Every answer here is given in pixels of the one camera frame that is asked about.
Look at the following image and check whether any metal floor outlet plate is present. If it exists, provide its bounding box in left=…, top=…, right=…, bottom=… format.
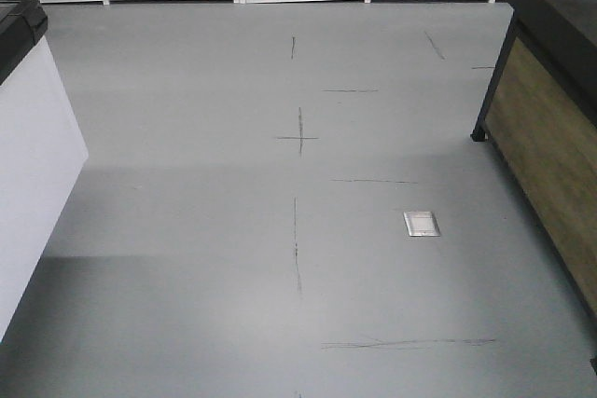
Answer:
left=403, top=211, right=441, bottom=238

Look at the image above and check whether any black wood produce display table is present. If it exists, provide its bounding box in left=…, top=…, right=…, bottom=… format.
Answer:
left=471, top=0, right=596, bottom=315

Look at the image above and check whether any white chest freezer black lid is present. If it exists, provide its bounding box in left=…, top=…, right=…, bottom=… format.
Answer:
left=1, top=0, right=89, bottom=331

